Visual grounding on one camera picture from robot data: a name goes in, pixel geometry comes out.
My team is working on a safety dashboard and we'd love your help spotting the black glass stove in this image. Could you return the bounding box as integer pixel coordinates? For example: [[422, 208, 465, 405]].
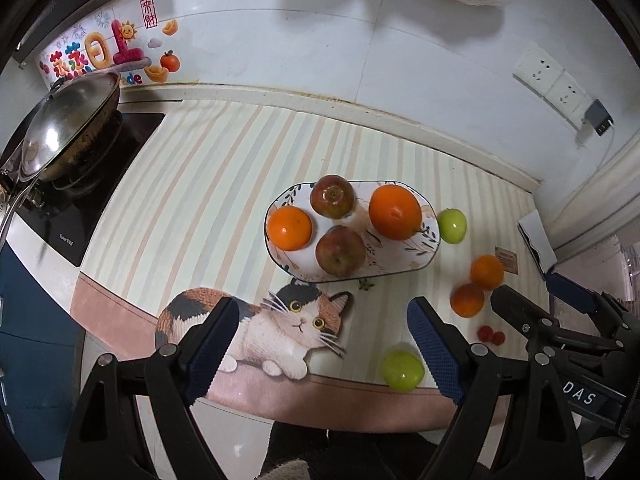
[[0, 112, 166, 268]]

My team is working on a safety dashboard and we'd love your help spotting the white paper box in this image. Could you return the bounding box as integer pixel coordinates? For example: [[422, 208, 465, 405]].
[[517, 209, 558, 281]]

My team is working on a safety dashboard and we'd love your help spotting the medium orange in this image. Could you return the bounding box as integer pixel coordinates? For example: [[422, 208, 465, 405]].
[[266, 206, 313, 252]]

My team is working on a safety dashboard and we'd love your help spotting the steel wok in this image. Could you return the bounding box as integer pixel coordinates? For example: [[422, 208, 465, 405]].
[[0, 71, 123, 246]]

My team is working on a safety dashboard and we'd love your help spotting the red apple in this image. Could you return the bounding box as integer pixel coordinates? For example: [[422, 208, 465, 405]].
[[315, 226, 367, 277], [310, 175, 357, 219]]

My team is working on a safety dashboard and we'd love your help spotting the white cable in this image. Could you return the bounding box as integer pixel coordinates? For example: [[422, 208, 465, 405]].
[[575, 119, 631, 171]]

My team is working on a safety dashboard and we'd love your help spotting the large orange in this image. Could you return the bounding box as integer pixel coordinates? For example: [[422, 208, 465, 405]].
[[369, 184, 423, 241]]

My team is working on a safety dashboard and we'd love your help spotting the white wall socket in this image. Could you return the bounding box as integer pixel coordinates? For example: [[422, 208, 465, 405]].
[[512, 42, 568, 96], [542, 70, 593, 128]]

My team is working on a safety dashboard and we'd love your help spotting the colourful wall sticker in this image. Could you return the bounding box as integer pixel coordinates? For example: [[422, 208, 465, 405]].
[[37, 0, 181, 88]]

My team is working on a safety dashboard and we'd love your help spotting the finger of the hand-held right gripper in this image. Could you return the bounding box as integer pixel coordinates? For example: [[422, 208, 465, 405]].
[[545, 271, 640, 356], [490, 284, 566, 361]]

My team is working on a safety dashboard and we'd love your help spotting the white door frame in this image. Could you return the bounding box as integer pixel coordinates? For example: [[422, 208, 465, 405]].
[[550, 145, 640, 261]]

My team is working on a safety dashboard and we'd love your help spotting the small orange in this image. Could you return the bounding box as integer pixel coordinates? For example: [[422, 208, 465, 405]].
[[470, 255, 505, 291], [450, 283, 486, 318]]

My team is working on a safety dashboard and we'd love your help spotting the striped cat print mat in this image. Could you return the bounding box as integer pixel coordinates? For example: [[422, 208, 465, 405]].
[[70, 95, 556, 433]]

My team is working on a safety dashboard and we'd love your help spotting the brown label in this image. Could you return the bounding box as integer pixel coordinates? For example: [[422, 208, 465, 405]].
[[494, 246, 517, 273]]

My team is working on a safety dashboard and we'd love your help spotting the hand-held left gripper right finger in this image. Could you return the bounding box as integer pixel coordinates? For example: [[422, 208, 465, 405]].
[[406, 296, 586, 480]]

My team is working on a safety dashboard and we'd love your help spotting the grey plug charger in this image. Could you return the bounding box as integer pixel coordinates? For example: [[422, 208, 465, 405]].
[[582, 100, 615, 136]]

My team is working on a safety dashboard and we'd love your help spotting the green apple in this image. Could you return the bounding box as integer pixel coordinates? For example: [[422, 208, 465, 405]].
[[437, 208, 468, 245], [382, 351, 426, 393]]

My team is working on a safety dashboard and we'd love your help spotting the oval patterned plate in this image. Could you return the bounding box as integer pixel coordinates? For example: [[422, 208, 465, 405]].
[[264, 180, 442, 283]]

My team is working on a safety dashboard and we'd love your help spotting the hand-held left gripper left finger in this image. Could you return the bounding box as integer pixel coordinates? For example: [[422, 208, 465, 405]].
[[60, 296, 241, 480]]

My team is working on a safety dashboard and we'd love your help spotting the blue cabinet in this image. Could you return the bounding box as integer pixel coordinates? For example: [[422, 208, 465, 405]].
[[0, 245, 86, 461]]

